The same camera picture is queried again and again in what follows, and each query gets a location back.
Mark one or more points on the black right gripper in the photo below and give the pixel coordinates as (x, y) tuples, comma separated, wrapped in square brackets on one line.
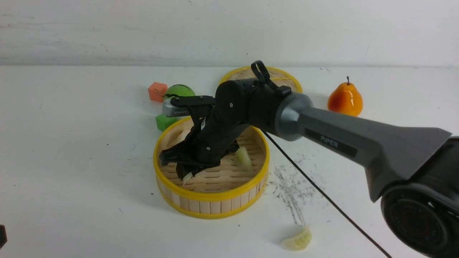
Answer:
[(238, 104)]

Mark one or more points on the green dumpling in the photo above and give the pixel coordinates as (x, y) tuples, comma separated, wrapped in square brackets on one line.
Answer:
[(242, 159), (187, 178), (298, 242)]

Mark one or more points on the white dumpling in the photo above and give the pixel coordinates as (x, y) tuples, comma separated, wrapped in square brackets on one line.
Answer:
[(182, 136)]

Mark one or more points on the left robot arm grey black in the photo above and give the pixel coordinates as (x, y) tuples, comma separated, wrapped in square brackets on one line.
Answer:
[(3, 236)]

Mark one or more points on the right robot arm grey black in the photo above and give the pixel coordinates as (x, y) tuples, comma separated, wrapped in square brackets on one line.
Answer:
[(413, 170)]

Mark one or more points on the bamboo steamer tray yellow rim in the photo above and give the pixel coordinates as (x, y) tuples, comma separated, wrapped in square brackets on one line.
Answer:
[(219, 192)]

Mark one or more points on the woven bamboo steamer lid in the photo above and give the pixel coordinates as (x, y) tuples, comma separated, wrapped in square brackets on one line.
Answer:
[(278, 76)]

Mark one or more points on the green wooden cube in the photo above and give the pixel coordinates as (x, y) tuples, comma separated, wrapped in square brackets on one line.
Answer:
[(163, 122)]

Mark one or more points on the green toy watermelon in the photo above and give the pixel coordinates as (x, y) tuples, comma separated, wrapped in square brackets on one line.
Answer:
[(178, 90)]

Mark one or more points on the orange wooden cube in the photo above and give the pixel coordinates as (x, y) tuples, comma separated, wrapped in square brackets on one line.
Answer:
[(157, 91)]

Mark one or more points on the orange toy pear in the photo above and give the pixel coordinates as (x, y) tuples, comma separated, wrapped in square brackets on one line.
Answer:
[(346, 99)]

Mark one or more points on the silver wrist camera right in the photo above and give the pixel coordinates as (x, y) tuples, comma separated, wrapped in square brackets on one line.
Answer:
[(197, 106)]

